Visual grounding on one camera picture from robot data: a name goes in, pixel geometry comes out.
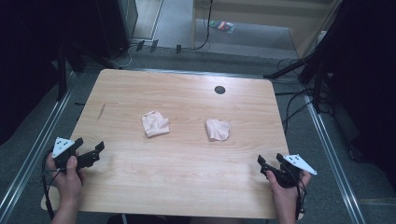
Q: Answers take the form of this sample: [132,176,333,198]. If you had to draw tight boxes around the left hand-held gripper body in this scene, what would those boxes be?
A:
[51,136,78,169]

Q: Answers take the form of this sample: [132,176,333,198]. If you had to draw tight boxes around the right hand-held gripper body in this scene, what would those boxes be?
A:
[274,154,318,189]

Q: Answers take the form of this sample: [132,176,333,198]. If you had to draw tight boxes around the pale pink sock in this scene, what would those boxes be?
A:
[141,110,171,138]
[205,118,232,143]

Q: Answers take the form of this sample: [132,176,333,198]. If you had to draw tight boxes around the person's right hand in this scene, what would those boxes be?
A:
[266,170,312,209]

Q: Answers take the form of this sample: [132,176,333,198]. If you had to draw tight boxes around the person's left hand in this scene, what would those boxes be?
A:
[46,153,87,203]

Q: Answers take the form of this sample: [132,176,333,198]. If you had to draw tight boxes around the dark curtain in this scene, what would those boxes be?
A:
[0,0,106,147]
[321,0,396,190]

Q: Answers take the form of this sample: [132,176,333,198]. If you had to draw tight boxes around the black tripod stand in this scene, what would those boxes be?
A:
[263,0,353,115]

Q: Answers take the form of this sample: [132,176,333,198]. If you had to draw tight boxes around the black cabinet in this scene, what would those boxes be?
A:
[94,0,139,60]

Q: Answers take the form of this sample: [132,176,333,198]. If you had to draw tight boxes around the light wooden shelf unit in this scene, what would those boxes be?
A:
[191,0,345,60]

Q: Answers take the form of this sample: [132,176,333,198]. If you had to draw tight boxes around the colourful packet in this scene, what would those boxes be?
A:
[209,20,235,35]

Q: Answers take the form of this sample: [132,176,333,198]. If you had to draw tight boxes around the right hand-held gripper cable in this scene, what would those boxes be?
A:
[293,175,308,221]

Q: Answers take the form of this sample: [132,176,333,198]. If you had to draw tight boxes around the hand-held gripper cable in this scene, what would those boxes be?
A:
[293,175,308,221]
[41,148,64,220]

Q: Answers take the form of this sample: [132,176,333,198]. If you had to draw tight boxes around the metal floor rail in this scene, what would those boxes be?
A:
[0,70,77,220]
[132,67,302,82]
[303,92,368,224]

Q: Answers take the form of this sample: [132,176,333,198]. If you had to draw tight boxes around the left hand-held gripper cable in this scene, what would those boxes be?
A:
[41,148,64,220]

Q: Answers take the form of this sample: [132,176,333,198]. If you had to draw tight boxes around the black floor cables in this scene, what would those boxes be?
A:
[274,57,331,135]

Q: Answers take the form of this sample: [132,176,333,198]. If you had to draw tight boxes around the white cable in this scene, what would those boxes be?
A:
[108,43,138,70]

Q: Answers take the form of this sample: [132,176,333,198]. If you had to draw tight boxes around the black hanging cable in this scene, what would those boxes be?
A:
[191,0,215,51]

